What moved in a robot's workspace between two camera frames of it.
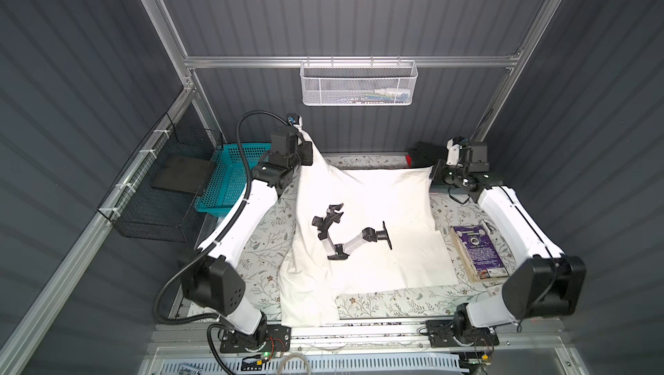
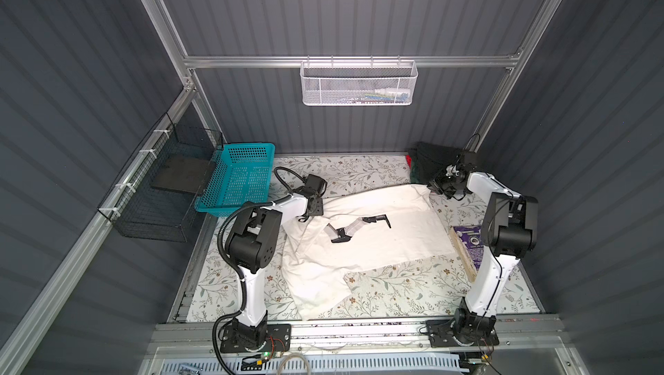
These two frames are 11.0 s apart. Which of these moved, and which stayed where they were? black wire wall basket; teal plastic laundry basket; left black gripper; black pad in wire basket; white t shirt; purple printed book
Moved: left black gripper; white t shirt
Stayed: purple printed book; teal plastic laundry basket; black pad in wire basket; black wire wall basket
